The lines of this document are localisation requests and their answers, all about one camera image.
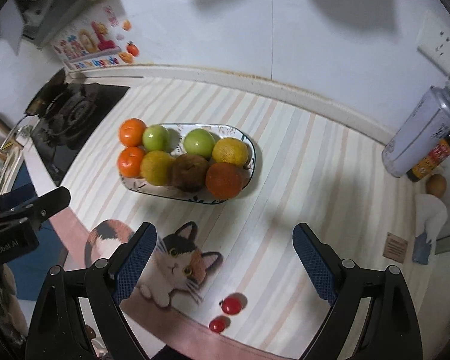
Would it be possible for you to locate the red cherry tomato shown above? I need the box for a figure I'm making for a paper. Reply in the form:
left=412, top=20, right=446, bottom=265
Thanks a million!
left=209, top=317, right=227, bottom=334
left=220, top=295, right=243, bottom=315

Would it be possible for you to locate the small orange tangerine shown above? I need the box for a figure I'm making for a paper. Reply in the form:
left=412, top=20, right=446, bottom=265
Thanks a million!
left=118, top=118, right=147, bottom=147

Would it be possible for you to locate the yellow lemon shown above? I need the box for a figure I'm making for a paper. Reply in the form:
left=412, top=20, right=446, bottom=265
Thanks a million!
left=212, top=137, right=249, bottom=167
left=140, top=150, right=175, bottom=186

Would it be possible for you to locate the brown bruised apple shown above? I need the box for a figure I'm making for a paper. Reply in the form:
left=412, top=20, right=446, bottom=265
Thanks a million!
left=170, top=154, right=209, bottom=193

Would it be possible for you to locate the dark orange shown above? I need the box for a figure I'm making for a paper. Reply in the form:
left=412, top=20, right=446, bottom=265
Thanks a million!
left=205, top=163, right=249, bottom=200

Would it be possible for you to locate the blue cabinet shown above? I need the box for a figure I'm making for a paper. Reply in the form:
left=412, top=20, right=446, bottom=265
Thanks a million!
left=0, top=169, right=70, bottom=301

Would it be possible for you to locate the small brown card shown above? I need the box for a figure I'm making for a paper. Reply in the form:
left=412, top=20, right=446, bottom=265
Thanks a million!
left=383, top=232, right=408, bottom=263

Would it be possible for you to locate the black gas stove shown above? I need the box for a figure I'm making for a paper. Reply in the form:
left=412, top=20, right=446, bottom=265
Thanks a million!
left=31, top=83, right=129, bottom=186

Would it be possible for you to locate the striped cat print mat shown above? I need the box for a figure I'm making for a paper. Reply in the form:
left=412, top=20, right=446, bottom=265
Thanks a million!
left=52, top=78, right=424, bottom=359

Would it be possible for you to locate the brown round fruit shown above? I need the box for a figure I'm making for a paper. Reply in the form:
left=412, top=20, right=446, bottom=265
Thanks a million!
left=426, top=174, right=447, bottom=199

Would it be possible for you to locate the left green apple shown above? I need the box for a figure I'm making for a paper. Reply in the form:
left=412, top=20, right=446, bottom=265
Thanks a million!
left=142, top=124, right=170, bottom=152

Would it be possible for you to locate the green apple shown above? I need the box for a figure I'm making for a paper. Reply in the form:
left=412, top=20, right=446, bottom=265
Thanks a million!
left=183, top=128, right=215, bottom=159
left=142, top=124, right=170, bottom=152

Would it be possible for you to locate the oval floral ceramic plate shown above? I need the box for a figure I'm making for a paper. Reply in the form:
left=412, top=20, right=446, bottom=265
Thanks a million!
left=117, top=119, right=257, bottom=205

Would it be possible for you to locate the right green apple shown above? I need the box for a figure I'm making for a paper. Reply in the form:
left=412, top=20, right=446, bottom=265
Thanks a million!
left=183, top=128, right=215, bottom=159

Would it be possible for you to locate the dark sauce bottle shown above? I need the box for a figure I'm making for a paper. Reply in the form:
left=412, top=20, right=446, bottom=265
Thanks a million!
left=406, top=131, right=450, bottom=182

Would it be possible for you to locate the silver gas canister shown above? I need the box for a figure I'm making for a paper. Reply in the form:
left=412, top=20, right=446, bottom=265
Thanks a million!
left=381, top=85, right=450, bottom=178

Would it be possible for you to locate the colourful wall sticker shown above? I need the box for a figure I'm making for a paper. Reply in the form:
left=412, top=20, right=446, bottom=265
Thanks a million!
left=51, top=5, right=142, bottom=71

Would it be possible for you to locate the white wall socket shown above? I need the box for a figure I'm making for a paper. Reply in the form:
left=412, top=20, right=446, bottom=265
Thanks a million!
left=417, top=12, right=450, bottom=77

